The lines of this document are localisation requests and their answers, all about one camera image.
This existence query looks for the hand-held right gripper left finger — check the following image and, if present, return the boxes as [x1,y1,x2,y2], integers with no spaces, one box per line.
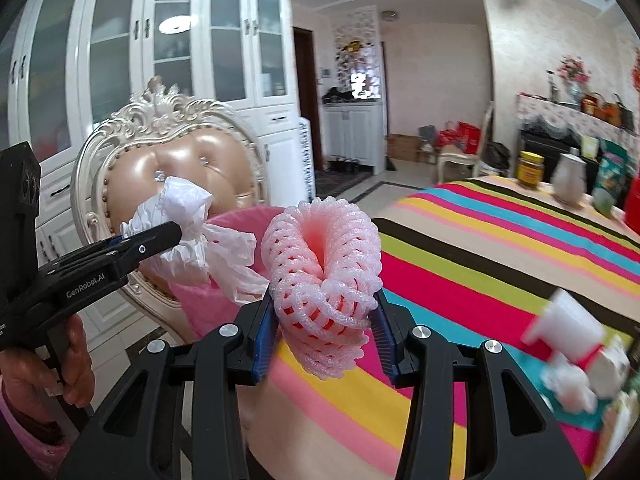
[57,292,281,480]

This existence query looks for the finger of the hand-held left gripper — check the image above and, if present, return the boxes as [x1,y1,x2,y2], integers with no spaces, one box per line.
[111,221,184,274]
[47,234,133,267]

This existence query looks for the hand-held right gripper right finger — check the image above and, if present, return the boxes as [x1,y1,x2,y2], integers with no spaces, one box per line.
[370,290,586,480]

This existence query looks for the white plastic bag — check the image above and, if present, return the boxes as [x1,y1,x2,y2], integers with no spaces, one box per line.
[120,176,272,306]

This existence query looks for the pink waste bag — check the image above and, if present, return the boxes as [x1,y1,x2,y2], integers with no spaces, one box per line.
[167,204,281,342]

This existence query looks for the pink foam fruit net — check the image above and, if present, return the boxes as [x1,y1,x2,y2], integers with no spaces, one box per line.
[260,197,383,380]

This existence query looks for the person's left forearm pink sleeve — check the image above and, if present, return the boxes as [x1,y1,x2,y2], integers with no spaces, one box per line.
[0,385,76,480]

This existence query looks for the person's left hand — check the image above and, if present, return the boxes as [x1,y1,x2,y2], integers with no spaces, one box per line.
[0,312,97,443]

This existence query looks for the ornate cream padded chair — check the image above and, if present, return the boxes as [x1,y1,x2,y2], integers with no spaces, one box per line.
[70,76,272,347]

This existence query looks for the striped colourful tablecloth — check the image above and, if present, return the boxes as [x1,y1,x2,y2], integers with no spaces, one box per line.
[235,175,640,480]

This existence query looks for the white patterned floor box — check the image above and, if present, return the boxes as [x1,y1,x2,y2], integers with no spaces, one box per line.
[297,117,317,199]

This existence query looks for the white cup with red band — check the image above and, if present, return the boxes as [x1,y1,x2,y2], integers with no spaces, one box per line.
[522,290,616,367]

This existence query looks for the crumpled white tissue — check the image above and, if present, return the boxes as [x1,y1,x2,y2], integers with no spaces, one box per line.
[542,356,601,412]

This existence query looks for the cardboard box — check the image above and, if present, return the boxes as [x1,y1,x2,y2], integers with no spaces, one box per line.
[386,133,422,162]

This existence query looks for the cream dining chair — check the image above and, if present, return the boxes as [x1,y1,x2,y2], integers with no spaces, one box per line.
[435,102,497,184]

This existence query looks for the white glass-door cabinet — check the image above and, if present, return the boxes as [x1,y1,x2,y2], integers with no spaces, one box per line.
[0,0,307,361]

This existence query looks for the dark wooden door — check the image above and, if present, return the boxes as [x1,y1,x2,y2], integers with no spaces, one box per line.
[293,26,322,172]

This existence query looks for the white low cabinet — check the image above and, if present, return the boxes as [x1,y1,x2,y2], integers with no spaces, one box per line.
[322,102,386,170]

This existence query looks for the red gift bags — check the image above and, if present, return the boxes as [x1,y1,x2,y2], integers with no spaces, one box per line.
[437,121,483,155]

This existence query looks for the yellow jar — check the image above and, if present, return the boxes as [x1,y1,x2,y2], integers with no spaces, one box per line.
[515,151,546,190]

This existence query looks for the dark sideboard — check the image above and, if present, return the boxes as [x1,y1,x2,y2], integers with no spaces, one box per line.
[517,127,603,182]

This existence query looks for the green snack packet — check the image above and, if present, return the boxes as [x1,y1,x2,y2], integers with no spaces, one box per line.
[592,137,635,211]

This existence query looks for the red plastic container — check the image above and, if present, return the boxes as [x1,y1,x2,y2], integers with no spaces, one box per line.
[624,175,640,235]

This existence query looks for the white lace cloth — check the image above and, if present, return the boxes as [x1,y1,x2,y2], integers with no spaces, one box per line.
[516,92,640,137]

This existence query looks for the white lattice panel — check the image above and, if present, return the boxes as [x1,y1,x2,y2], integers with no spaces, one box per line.
[332,7,384,104]

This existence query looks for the row of baskets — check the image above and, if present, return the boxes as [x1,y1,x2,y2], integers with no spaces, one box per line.
[580,92,637,130]

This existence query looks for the pink flower bouquet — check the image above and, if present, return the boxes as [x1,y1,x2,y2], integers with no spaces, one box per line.
[557,56,592,87]

